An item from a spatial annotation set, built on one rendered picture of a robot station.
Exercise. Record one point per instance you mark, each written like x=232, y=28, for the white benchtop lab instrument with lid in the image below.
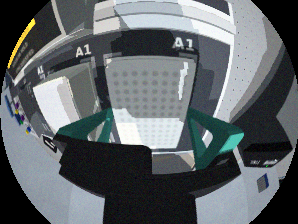
x=270, y=124

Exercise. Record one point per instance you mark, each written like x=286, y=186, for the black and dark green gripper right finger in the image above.
x=225, y=137

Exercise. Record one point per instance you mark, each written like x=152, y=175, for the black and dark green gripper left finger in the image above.
x=81, y=128

